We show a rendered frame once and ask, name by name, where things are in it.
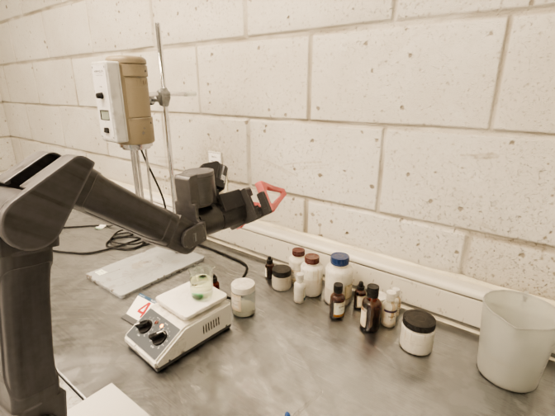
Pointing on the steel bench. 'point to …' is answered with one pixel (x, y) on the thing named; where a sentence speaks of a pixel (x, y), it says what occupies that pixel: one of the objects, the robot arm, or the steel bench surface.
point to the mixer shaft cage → (139, 173)
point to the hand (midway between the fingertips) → (269, 200)
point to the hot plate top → (178, 304)
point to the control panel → (153, 333)
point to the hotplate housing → (192, 332)
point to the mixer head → (124, 101)
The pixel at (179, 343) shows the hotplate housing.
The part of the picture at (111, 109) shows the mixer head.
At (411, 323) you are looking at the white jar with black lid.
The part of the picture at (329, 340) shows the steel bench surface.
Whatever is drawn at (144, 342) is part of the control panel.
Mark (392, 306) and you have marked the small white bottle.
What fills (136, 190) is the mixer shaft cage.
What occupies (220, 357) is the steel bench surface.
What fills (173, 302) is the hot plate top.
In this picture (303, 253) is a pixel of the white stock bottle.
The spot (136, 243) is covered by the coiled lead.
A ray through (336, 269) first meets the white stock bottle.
